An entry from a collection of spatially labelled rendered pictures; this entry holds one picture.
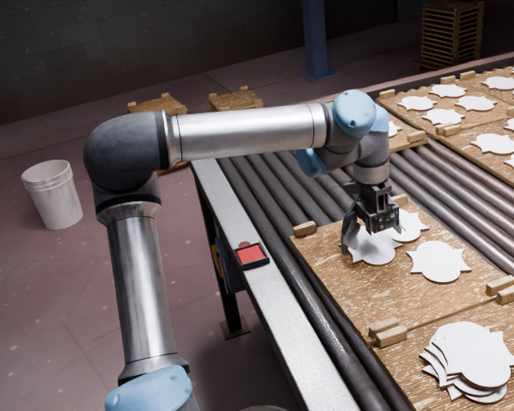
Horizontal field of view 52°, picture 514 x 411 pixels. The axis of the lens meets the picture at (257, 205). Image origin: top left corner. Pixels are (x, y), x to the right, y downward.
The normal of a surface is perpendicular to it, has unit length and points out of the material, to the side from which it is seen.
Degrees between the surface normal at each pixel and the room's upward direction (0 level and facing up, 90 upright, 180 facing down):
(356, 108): 44
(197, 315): 0
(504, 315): 0
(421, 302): 0
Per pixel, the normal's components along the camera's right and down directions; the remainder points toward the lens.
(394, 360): -0.14, -0.85
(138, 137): -0.01, -0.02
